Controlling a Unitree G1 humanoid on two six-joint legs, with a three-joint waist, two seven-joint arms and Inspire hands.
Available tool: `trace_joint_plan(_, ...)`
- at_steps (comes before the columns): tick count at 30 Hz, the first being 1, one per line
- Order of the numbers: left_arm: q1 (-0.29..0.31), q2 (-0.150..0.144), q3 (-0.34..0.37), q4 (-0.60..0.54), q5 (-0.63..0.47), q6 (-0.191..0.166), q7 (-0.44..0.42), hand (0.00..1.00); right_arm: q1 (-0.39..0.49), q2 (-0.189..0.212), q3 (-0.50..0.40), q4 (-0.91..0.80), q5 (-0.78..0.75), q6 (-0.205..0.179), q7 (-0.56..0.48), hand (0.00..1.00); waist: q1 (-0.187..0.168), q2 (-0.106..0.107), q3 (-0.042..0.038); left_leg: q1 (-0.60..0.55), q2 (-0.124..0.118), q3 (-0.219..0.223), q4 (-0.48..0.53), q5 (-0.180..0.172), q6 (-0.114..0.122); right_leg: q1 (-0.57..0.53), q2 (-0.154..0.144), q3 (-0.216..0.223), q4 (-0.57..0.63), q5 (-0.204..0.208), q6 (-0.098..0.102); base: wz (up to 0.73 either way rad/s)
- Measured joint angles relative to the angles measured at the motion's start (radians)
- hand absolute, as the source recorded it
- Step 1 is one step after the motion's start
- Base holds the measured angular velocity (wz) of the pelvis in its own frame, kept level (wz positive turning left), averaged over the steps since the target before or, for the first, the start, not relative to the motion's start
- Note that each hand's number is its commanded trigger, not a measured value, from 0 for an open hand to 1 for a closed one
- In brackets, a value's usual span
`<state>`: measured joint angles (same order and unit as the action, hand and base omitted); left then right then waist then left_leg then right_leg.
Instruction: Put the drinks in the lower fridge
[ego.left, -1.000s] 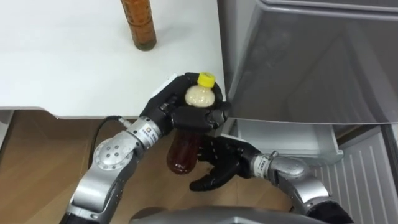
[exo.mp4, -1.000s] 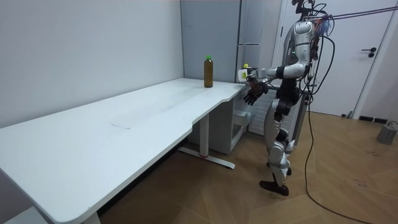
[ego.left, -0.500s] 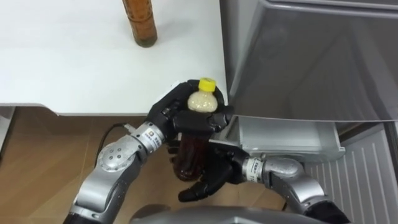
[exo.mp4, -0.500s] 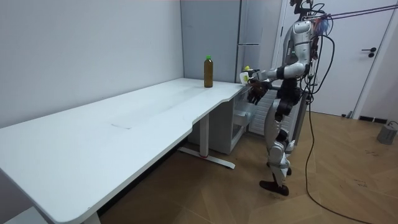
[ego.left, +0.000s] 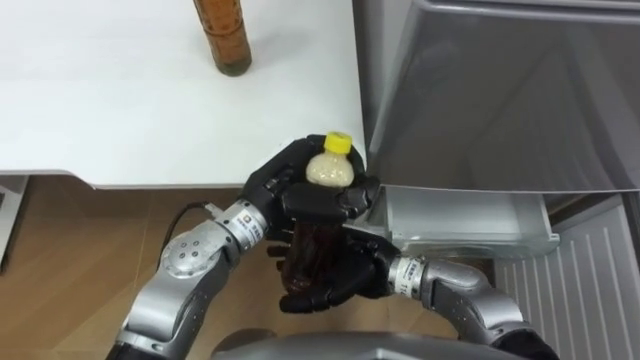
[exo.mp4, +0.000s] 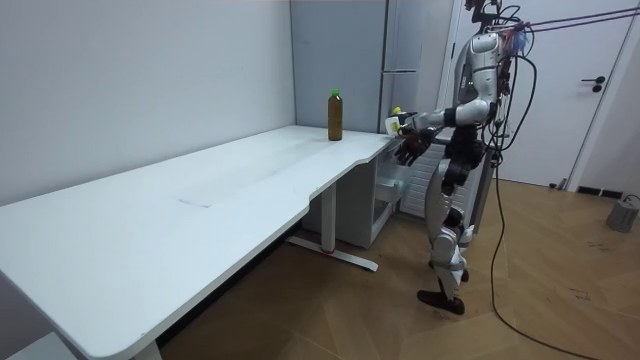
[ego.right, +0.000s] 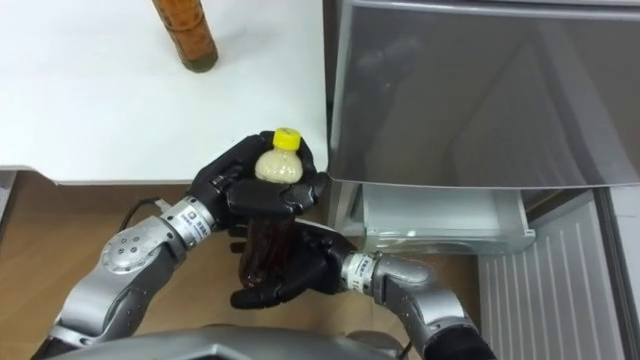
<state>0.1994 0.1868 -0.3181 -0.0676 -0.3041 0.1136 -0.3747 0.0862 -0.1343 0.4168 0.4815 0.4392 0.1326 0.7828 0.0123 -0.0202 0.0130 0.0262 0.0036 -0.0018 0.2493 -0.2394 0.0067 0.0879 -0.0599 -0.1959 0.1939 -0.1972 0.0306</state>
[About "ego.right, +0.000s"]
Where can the yellow-capped dark drink bottle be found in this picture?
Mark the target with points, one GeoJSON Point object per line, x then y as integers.
{"type": "Point", "coordinates": [272, 200]}

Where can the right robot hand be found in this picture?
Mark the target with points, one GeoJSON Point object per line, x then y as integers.
{"type": "Point", "coordinates": [305, 265]}

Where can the robot body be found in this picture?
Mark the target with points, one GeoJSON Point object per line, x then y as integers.
{"type": "Point", "coordinates": [225, 345]}

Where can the white table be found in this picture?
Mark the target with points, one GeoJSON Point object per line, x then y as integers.
{"type": "Point", "coordinates": [150, 90]}

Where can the grey fridge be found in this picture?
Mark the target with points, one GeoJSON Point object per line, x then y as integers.
{"type": "Point", "coordinates": [475, 115]}

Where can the open fridge door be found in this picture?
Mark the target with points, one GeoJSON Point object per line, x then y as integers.
{"type": "Point", "coordinates": [560, 285]}

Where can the brown tea bottle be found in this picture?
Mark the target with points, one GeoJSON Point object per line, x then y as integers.
{"type": "Point", "coordinates": [187, 32]}

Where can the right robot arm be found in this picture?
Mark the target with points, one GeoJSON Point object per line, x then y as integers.
{"type": "Point", "coordinates": [415, 295]}

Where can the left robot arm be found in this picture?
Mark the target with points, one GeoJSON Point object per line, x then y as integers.
{"type": "Point", "coordinates": [125, 270]}

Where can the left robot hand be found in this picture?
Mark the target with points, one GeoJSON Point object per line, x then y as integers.
{"type": "Point", "coordinates": [250, 197]}

